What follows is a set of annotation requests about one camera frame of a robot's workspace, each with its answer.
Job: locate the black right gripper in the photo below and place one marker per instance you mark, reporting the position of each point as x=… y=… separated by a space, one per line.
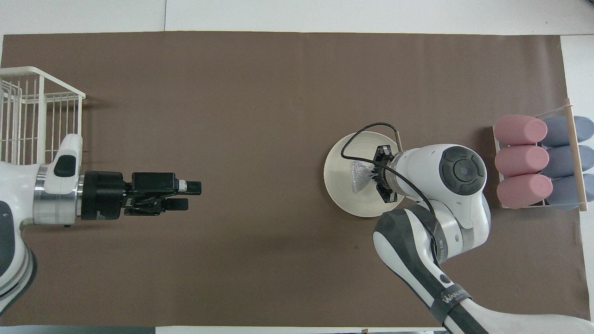
x=384 y=153

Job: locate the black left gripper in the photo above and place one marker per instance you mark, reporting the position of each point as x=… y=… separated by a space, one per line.
x=104 y=195

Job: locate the silver mesh sponge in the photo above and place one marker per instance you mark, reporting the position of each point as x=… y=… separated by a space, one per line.
x=361 y=176

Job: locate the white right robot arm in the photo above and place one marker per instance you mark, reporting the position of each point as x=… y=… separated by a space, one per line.
x=459 y=171

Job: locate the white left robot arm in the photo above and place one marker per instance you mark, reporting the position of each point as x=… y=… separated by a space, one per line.
x=18 y=195

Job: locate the cream round plate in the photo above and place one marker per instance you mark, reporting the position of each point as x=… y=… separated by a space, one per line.
x=338 y=185

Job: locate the brown paper table mat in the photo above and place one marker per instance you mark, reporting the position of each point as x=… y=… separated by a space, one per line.
x=232 y=93

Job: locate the pink plastic cup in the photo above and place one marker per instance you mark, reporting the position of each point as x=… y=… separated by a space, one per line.
x=517 y=161
x=517 y=130
x=522 y=191

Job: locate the blue plastic cup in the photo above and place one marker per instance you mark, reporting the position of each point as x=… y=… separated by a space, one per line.
x=559 y=130
x=561 y=192
x=559 y=161

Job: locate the cup rack with wooden rod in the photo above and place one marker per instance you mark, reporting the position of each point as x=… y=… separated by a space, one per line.
x=576 y=162

